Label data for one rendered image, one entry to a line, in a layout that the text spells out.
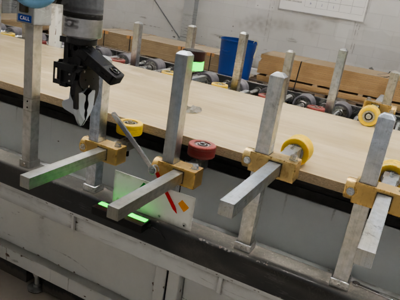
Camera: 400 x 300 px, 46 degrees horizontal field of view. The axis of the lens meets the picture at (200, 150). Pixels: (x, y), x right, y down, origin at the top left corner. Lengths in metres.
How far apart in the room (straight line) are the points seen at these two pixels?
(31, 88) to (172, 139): 0.50
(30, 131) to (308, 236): 0.90
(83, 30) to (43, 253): 1.21
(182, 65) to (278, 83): 0.25
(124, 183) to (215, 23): 7.57
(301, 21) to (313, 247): 7.10
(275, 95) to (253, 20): 7.48
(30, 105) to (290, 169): 0.83
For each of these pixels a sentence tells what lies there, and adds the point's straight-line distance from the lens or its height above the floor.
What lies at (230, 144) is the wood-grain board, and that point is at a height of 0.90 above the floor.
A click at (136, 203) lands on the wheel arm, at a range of 1.06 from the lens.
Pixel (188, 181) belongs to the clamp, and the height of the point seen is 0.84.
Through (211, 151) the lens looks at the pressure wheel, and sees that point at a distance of 1.30.
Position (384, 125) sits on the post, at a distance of 1.05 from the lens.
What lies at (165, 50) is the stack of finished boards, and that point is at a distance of 7.77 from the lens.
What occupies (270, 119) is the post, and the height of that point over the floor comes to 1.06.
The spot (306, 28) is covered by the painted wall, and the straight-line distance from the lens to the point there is 8.32.
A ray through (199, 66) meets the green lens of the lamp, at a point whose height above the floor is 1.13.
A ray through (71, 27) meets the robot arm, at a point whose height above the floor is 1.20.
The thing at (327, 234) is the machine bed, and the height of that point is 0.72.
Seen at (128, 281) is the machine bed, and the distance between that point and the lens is 1.85.
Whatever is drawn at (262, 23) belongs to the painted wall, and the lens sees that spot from 8.50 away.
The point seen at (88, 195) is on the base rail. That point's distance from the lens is 1.42.
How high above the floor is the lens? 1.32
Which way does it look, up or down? 19 degrees down
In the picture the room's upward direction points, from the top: 9 degrees clockwise
